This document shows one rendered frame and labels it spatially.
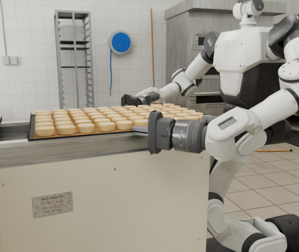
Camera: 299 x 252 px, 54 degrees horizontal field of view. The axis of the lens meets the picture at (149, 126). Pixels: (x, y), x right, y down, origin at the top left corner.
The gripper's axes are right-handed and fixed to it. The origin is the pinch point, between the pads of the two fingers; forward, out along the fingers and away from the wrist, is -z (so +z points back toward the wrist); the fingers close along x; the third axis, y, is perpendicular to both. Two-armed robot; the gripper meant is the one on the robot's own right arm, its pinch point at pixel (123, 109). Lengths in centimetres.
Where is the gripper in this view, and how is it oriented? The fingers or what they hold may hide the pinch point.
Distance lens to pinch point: 125.5
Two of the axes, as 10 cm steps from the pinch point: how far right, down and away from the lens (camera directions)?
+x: 0.0, -9.8, -2.1
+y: 9.1, 0.9, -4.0
